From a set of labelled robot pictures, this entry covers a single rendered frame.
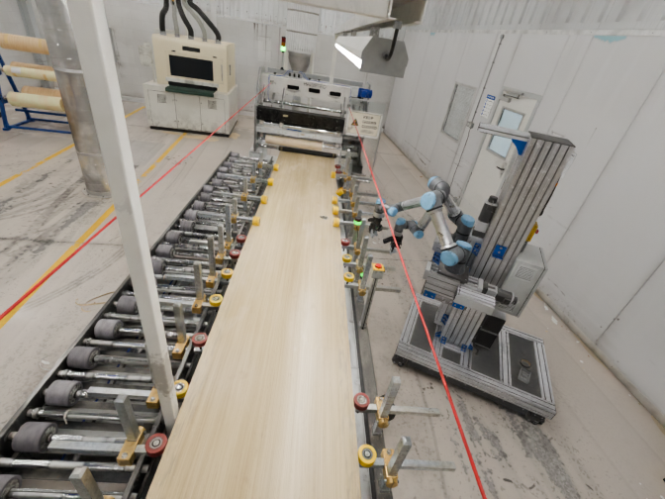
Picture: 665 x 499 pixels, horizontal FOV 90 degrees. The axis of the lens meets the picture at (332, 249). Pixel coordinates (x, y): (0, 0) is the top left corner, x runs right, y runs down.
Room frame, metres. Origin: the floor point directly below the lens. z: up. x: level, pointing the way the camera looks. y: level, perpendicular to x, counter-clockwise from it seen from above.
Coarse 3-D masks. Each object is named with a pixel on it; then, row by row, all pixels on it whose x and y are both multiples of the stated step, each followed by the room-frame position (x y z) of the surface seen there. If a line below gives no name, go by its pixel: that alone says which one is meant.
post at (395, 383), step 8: (392, 376) 0.98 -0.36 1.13; (392, 384) 0.95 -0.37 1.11; (400, 384) 0.95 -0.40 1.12; (392, 392) 0.95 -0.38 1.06; (384, 400) 0.97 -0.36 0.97; (392, 400) 0.95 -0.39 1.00; (384, 408) 0.95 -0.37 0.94; (384, 416) 0.95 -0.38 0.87; (376, 424) 0.96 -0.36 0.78; (376, 432) 0.95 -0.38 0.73
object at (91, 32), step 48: (96, 0) 0.78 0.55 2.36; (288, 0) 0.80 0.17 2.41; (336, 0) 0.81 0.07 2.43; (384, 0) 0.82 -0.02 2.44; (96, 48) 0.76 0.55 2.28; (336, 48) 5.02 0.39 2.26; (96, 96) 0.75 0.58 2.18; (144, 240) 0.79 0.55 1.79; (144, 288) 0.75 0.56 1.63; (144, 336) 0.75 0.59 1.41
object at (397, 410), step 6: (372, 408) 0.99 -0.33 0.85; (396, 408) 1.01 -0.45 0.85; (402, 408) 1.02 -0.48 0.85; (408, 408) 1.02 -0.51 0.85; (414, 408) 1.03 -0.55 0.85; (420, 408) 1.04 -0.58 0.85; (426, 408) 1.04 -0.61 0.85; (432, 408) 1.05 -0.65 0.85; (396, 414) 1.00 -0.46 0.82; (402, 414) 1.00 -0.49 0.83; (408, 414) 1.01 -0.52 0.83; (414, 414) 1.01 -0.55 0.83; (420, 414) 1.01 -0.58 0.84; (426, 414) 1.02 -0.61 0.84; (432, 414) 1.02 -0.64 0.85; (438, 414) 1.02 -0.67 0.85
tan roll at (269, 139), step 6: (258, 138) 4.64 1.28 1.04; (264, 138) 4.65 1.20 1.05; (270, 138) 4.62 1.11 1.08; (276, 138) 4.64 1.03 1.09; (282, 138) 4.66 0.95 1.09; (288, 138) 4.68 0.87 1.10; (294, 138) 4.72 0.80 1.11; (276, 144) 4.64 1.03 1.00; (282, 144) 4.64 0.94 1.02; (288, 144) 4.65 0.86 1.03; (294, 144) 4.65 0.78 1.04; (300, 144) 4.66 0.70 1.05; (306, 144) 4.67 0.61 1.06; (312, 144) 4.69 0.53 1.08; (318, 144) 4.70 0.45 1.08
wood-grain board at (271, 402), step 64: (320, 192) 3.44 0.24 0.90; (256, 256) 2.03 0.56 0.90; (320, 256) 2.17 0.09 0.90; (256, 320) 1.39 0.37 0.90; (320, 320) 1.48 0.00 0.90; (192, 384) 0.92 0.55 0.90; (256, 384) 0.98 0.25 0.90; (320, 384) 1.04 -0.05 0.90; (192, 448) 0.65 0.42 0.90; (256, 448) 0.69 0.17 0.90; (320, 448) 0.74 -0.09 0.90
